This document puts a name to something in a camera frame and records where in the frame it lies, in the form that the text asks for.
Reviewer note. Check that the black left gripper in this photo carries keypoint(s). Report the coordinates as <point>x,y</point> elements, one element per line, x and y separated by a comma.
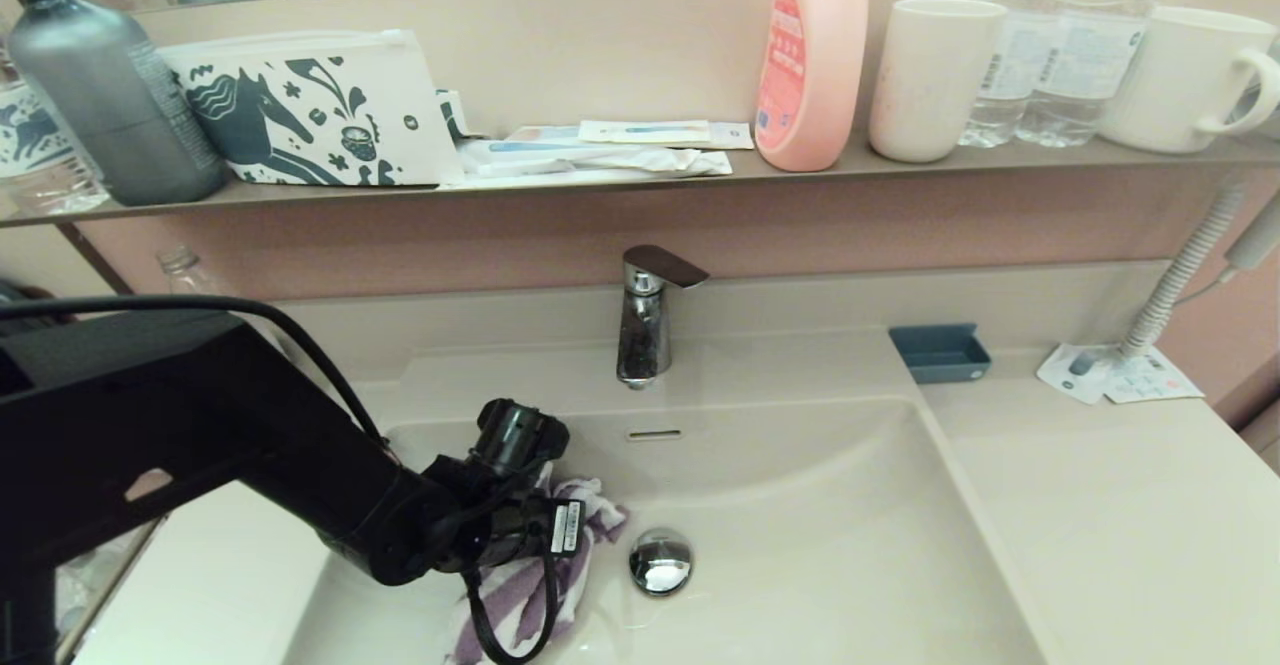
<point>500,525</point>

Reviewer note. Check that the purple white striped towel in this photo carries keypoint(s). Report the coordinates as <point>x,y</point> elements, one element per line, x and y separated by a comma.
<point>520,595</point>

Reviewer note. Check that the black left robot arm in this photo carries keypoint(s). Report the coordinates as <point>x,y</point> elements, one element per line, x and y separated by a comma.
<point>200,415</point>

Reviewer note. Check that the chrome sink drain stopper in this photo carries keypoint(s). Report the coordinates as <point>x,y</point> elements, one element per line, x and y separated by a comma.
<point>660,560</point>

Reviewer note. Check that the chrome faucet body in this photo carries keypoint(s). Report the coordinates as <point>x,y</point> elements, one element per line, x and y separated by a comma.
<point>645,340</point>

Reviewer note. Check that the beige sink basin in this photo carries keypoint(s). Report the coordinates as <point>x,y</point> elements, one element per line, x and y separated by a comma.
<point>820,545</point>

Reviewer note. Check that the long flat white packet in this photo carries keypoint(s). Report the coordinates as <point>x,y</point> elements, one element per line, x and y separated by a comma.
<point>600,181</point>

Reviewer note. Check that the crumpled white toothbrush wrapper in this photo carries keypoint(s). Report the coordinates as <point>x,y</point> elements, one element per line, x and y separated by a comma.
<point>600,159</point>

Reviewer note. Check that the clear water bottle without cap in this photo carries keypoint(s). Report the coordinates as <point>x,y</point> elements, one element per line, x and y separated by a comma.
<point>182,270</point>

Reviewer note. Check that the plastic wrapped water bottle pack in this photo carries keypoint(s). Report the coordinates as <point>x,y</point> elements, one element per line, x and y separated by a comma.
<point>95,585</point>

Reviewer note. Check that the small white blue box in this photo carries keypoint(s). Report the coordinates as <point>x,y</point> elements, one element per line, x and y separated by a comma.
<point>452,115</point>

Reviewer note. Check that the flat white blue packet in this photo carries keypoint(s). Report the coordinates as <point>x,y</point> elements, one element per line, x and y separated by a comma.
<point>735,137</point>

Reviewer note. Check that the white pouch blue horse print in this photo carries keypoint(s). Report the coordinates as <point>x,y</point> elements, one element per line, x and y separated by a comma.
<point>300,115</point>

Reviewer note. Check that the blue soap dish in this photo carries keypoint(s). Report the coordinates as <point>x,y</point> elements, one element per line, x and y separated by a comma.
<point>940,357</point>

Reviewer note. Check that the pink lotion bottle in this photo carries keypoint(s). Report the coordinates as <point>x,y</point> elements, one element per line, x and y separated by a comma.
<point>815,65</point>

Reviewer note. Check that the grey bottle teal cap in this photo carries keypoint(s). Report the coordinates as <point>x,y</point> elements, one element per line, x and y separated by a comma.
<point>110,95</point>

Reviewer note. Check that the white sachet blue print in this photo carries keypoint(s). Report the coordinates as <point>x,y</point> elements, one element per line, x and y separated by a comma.
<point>1075,373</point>

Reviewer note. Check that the white tumbler cup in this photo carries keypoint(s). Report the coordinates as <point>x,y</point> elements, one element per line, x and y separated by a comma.
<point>930,85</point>

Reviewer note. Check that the white sachet red mark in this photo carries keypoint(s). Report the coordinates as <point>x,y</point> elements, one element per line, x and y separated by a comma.
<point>1155,382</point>

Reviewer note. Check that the clear water bottle white label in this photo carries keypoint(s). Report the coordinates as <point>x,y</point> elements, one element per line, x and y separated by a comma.
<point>1090,65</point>
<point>1000,75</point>

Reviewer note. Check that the grey wall shelf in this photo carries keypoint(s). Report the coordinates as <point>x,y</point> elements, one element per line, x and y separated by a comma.
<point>600,188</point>

